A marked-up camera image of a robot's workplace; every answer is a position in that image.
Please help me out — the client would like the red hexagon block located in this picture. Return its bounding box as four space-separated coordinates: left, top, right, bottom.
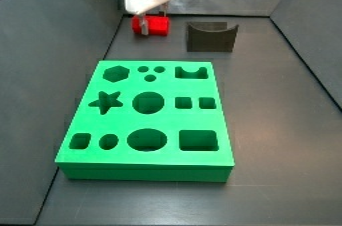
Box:
131 15 170 36

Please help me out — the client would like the green shape sorter board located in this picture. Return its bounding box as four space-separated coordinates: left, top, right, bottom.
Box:
55 61 235 182

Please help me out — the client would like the black curved cradle stand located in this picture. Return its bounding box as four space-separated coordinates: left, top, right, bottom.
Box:
186 22 239 52

